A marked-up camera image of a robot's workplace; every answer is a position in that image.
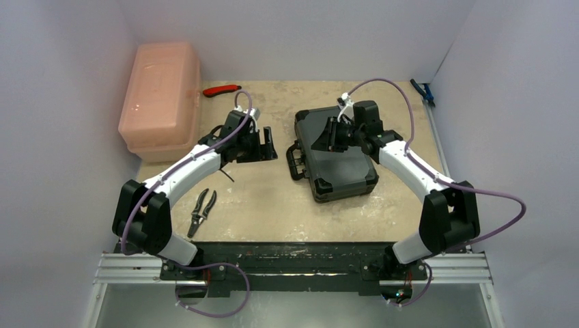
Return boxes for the red utility knife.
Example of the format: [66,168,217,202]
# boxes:
[202,84,242,98]

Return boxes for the blue handled pliers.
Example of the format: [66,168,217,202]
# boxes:
[410,79,436,107]

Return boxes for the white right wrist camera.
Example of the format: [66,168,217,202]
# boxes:
[337,92,354,122]

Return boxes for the pink plastic storage box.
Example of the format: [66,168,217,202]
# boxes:
[118,42,202,163]

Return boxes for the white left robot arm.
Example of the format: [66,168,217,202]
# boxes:
[112,107,277,279]

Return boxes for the yellow tape measure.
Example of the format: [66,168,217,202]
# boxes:
[219,168,235,183]

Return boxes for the black poker set case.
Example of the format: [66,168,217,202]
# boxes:
[285,106,380,203]

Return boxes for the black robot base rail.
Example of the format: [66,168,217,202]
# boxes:
[92,241,494,300]

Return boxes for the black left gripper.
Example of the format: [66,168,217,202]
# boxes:
[236,126,276,163]

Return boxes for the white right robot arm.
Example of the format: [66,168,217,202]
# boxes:
[311,98,480,278]

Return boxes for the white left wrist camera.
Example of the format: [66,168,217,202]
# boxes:
[243,107,261,122]

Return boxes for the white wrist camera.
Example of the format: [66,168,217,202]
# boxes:
[243,107,261,122]
[337,92,354,122]

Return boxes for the black handled pliers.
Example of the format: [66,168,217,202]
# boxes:
[186,189,217,238]

